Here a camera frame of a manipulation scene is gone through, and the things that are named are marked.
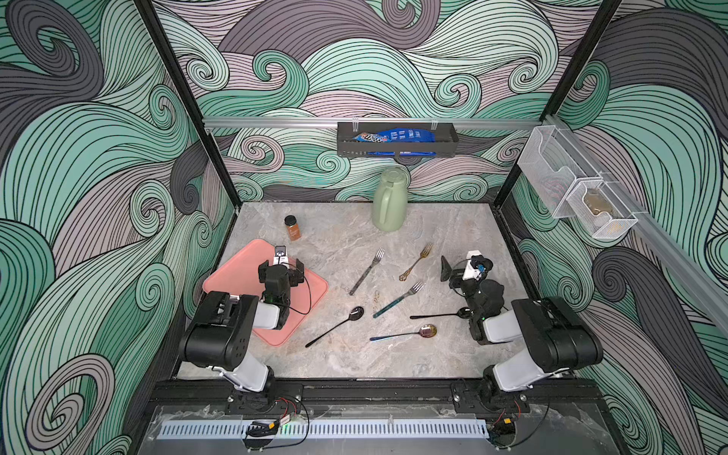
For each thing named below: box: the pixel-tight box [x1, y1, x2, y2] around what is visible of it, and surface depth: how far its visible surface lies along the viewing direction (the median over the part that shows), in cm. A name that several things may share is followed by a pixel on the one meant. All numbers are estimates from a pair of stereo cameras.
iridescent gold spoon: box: [369, 323, 438, 342], surface depth 85 cm
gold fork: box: [398, 242, 434, 282], surface depth 106 cm
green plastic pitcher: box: [371, 165, 411, 233], surface depth 98 cm
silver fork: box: [348, 247, 386, 296], surface depth 105 cm
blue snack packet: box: [352, 127, 437, 144], surface depth 94 cm
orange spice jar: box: [284, 214, 301, 241], surface depth 106 cm
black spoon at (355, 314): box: [305, 306, 365, 348], surface depth 89 cm
